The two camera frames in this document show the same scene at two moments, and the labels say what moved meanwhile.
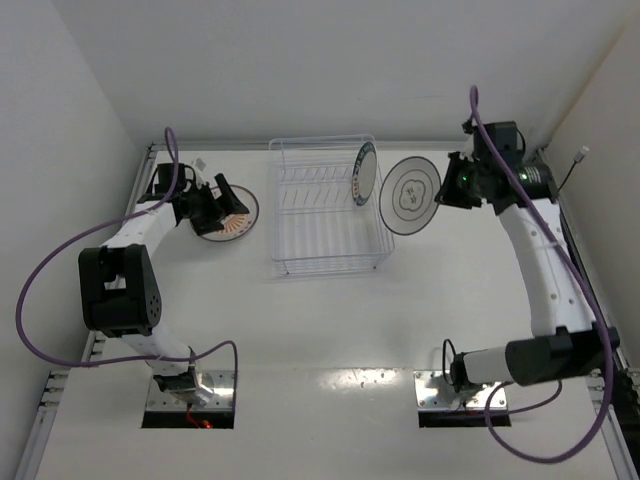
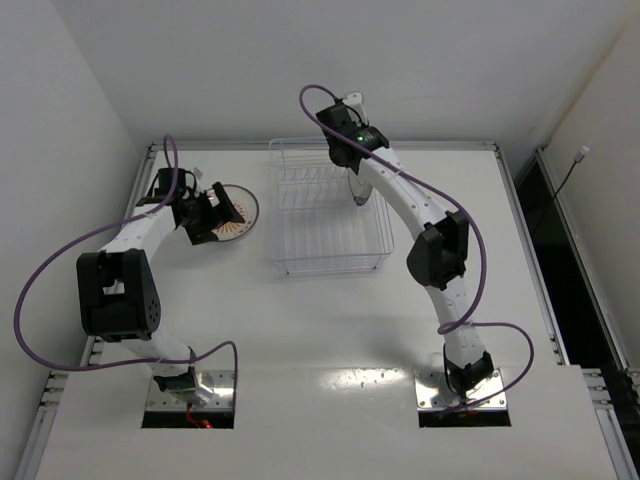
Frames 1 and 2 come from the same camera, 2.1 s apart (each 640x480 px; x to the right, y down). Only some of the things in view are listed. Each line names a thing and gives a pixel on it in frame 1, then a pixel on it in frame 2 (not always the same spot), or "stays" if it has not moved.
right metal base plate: x=434 y=391 stays
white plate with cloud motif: x=407 y=196 -> x=360 y=190
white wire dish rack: x=316 y=226 stays
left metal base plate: x=219 y=382 stays
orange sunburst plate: x=237 y=225 stays
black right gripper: x=454 y=181 -> x=353 y=163
